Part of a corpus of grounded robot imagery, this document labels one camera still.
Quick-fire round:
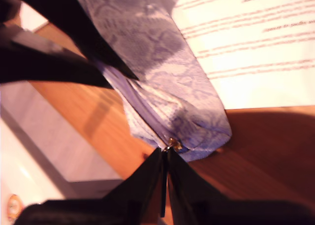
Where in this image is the white LeRobot printed sheet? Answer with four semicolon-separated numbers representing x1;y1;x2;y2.
0;3;124;225

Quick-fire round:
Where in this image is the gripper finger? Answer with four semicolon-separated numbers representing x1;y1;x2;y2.
0;25;114;89
166;148;231;225
7;0;140;80
98;148;163;216

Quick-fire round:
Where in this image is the white printed letter sheet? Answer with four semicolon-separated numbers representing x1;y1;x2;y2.
157;0;315;110

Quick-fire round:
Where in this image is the purple snakeskin pencil case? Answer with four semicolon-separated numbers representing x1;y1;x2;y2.
71;0;233;218

